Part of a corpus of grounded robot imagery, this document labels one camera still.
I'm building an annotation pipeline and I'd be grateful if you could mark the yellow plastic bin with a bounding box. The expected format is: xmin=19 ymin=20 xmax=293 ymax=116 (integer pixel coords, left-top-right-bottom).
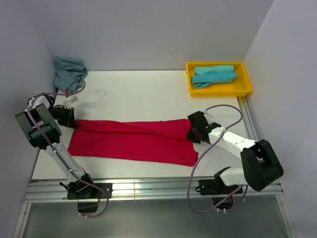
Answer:
xmin=186 ymin=61 xmax=253 ymax=97

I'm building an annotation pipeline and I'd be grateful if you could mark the aluminium mounting rail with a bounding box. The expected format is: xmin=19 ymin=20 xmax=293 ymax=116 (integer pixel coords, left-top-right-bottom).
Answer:
xmin=24 ymin=175 xmax=284 ymax=204

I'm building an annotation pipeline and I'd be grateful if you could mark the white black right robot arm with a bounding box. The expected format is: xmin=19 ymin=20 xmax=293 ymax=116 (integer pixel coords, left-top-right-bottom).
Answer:
xmin=186 ymin=111 xmax=284 ymax=195

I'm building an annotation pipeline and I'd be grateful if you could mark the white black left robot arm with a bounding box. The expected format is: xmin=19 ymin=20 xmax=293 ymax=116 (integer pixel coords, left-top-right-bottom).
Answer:
xmin=15 ymin=93 xmax=97 ymax=198

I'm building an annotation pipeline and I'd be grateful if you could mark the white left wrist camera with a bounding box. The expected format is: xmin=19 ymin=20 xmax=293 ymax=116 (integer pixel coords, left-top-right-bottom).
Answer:
xmin=62 ymin=92 xmax=78 ymax=109

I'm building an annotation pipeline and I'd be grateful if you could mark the rolled teal t-shirt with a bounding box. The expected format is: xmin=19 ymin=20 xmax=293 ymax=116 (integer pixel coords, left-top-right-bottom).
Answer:
xmin=194 ymin=65 xmax=234 ymax=75
xmin=191 ymin=72 xmax=237 ymax=88

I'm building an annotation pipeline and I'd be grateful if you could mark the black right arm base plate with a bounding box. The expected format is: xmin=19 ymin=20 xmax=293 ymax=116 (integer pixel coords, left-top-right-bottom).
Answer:
xmin=195 ymin=178 xmax=239 ymax=195

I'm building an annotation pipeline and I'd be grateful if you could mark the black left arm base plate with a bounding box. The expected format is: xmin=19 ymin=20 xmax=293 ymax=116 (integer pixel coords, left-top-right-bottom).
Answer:
xmin=66 ymin=183 xmax=112 ymax=200

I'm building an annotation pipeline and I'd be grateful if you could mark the red t-shirt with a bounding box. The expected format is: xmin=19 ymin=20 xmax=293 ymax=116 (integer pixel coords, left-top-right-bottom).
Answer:
xmin=68 ymin=119 xmax=198 ymax=167

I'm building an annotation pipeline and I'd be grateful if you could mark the crumpled grey-blue t-shirt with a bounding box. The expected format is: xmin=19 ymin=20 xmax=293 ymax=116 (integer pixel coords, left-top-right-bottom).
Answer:
xmin=53 ymin=57 xmax=88 ymax=92

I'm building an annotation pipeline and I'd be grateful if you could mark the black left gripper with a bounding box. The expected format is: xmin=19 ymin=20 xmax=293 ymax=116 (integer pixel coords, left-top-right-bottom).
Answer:
xmin=48 ymin=106 xmax=78 ymax=129

